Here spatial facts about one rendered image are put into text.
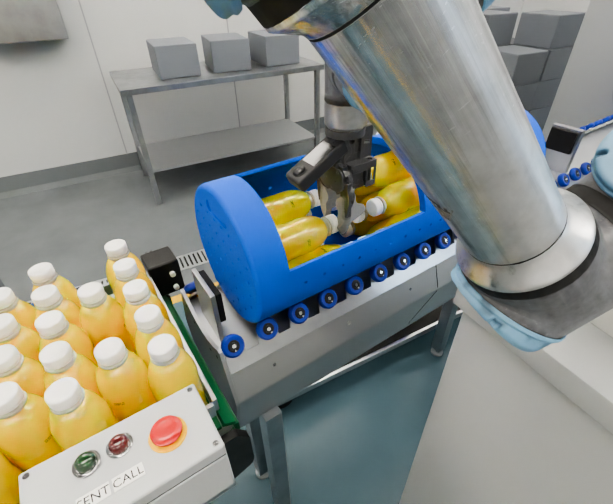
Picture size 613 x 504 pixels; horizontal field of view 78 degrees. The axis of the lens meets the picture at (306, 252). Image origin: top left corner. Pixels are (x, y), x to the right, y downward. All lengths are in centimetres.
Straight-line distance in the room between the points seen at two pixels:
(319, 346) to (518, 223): 62
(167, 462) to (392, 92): 43
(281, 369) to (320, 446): 90
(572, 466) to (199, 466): 48
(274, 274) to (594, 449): 49
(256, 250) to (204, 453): 30
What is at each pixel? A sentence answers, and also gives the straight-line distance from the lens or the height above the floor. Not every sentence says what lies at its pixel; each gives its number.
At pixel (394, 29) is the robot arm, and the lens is 22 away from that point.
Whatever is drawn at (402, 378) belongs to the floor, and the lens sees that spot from 191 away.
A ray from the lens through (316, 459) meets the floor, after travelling 168.
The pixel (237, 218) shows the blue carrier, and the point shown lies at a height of 121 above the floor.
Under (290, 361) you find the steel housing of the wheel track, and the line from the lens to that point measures 84.
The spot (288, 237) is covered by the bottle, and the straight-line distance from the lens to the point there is 69.
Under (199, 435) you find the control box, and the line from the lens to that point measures 51.
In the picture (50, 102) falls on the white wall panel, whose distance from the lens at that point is 397.
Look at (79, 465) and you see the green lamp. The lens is 53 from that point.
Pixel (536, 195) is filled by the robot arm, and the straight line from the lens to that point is 32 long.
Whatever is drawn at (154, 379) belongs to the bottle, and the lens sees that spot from 61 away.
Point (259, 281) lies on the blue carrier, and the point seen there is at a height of 112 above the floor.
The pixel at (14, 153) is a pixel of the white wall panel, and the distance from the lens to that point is 411.
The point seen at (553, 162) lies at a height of 95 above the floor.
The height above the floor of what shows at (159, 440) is 111.
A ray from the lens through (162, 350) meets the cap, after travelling 58.
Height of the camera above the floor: 153
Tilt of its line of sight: 37 degrees down
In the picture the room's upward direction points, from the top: 1 degrees counter-clockwise
